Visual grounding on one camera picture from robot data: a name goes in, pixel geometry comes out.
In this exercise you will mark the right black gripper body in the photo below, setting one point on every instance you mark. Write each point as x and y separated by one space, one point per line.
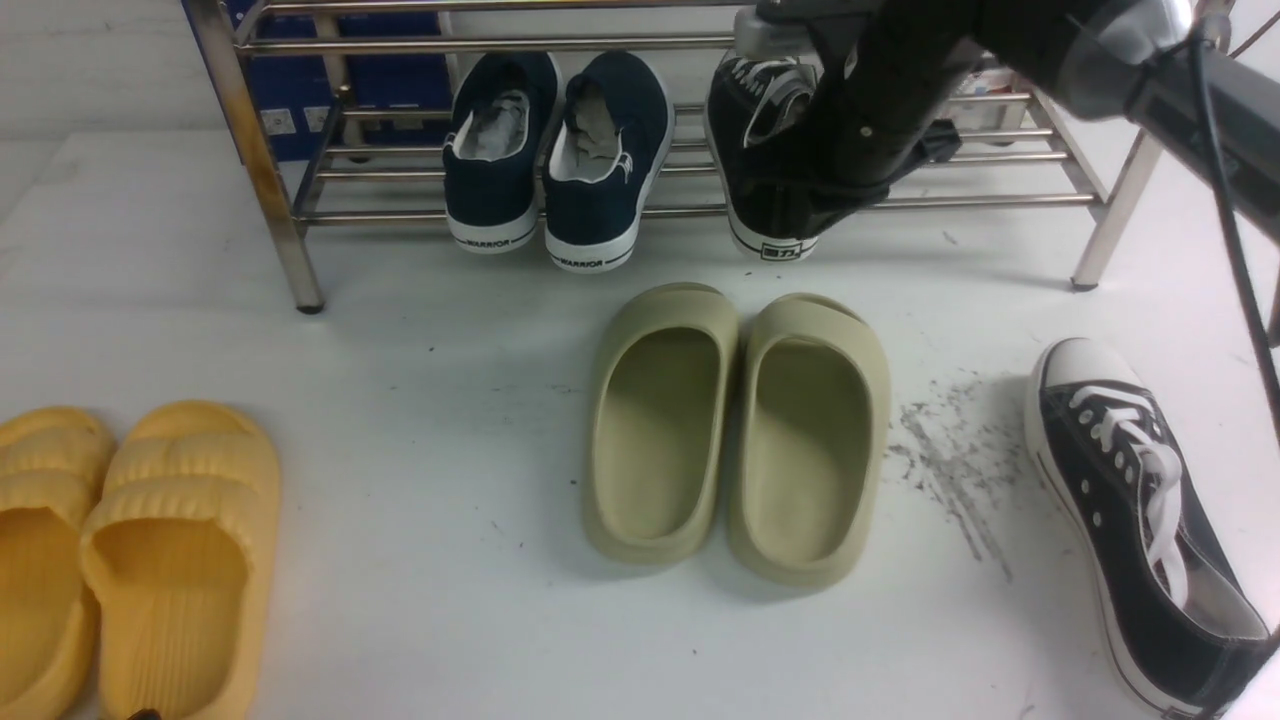
885 76

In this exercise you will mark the black canvas sneaker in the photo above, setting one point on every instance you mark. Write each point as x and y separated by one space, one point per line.
751 106
1179 628

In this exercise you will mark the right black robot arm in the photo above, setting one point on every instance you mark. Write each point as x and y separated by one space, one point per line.
1152 63

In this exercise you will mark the stainless steel shoe rack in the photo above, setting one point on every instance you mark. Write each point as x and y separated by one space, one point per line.
232 35

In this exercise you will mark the right navy canvas sneaker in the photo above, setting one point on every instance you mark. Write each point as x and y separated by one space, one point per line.
617 127

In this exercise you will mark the navy canvas sneaker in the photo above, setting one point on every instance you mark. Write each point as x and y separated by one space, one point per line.
617 127
500 116

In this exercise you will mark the right olive foam slide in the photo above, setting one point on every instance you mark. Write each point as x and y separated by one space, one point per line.
816 402

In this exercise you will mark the olive foam slide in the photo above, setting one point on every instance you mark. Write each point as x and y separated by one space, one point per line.
816 402
659 403

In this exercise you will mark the left olive foam slide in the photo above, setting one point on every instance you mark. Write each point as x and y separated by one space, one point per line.
659 403

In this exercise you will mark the left navy canvas sneaker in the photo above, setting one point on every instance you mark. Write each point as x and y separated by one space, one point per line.
500 116

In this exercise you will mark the right yellow rubber slide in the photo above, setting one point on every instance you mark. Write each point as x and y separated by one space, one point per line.
180 554

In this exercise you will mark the yellow rubber slide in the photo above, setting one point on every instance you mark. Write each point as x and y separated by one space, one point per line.
53 464
180 554

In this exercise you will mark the left yellow rubber slide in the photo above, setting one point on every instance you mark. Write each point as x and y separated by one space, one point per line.
53 464

